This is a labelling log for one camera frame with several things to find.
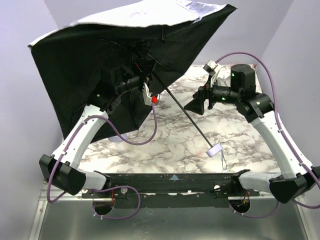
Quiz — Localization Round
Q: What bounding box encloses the lavender folding umbrella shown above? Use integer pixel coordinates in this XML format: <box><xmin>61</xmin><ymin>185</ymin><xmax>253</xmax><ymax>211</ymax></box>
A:
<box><xmin>26</xmin><ymin>0</ymin><xmax>239</xmax><ymax>173</ymax></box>

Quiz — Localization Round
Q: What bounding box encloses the beige umbrella case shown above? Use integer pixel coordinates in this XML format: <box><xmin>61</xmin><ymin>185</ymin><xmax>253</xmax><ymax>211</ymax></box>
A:
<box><xmin>216</xmin><ymin>75</ymin><xmax>231</xmax><ymax>87</ymax></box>

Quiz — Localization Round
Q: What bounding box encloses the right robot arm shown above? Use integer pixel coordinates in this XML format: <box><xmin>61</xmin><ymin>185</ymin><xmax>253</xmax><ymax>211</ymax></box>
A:
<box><xmin>184</xmin><ymin>61</ymin><xmax>320</xmax><ymax>204</ymax></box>

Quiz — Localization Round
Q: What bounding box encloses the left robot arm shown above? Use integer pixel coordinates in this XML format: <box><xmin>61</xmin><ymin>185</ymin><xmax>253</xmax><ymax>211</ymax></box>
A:
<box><xmin>39</xmin><ymin>76</ymin><xmax>152</xmax><ymax>195</ymax></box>

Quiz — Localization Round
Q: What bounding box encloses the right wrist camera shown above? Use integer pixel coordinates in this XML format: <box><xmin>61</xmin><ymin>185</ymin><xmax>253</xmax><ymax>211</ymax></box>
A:
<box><xmin>203</xmin><ymin>59</ymin><xmax>222</xmax><ymax>87</ymax></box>

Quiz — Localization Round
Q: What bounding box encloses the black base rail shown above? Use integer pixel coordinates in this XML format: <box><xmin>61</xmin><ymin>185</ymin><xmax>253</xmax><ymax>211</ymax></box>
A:
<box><xmin>82</xmin><ymin>173</ymin><xmax>260</xmax><ymax>209</ymax></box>

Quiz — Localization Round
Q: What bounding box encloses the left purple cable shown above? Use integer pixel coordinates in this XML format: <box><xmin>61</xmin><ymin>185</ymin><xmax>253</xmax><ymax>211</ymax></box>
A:
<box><xmin>47</xmin><ymin>99</ymin><xmax>159</xmax><ymax>221</ymax></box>

